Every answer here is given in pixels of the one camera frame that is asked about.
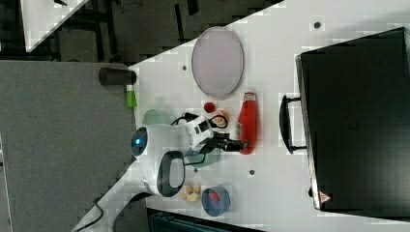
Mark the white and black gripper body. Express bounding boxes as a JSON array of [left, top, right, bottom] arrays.
[[179, 114, 227, 154]]

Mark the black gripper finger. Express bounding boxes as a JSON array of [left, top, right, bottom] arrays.
[[214, 138, 248, 145], [216, 145, 247, 152]]

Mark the red ketchup bottle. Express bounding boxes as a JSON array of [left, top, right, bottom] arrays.
[[237, 91, 258, 155]]

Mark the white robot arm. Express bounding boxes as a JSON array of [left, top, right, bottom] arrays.
[[72, 113, 249, 232]]

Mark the round grey plate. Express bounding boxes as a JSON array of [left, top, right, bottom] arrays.
[[191, 26, 245, 100]]

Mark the toy orange slice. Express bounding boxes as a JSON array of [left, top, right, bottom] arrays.
[[214, 110, 229, 127]]

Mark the small red toy tomato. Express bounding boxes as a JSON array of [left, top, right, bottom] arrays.
[[203, 102, 216, 113]]

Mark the green oval colander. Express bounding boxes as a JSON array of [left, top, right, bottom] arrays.
[[142, 108, 173, 126]]

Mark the toy strawberry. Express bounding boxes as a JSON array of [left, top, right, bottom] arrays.
[[208, 189, 220, 202]]

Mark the blue bowl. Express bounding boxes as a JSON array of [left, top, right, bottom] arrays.
[[201, 186, 230, 217]]

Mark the toy peeled banana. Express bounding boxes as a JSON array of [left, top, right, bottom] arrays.
[[179, 186, 201, 202]]

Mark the green bottle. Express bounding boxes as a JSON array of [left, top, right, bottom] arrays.
[[126, 84, 137, 108]]

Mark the black cylinder cup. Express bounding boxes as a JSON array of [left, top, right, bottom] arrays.
[[99, 68, 137, 86]]

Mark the white side table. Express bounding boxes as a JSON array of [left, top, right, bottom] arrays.
[[19, 0, 89, 52]]

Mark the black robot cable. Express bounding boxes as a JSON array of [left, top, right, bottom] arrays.
[[169, 111, 230, 167]]

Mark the green pot with handle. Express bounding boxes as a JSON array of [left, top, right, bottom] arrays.
[[187, 149, 220, 168]]

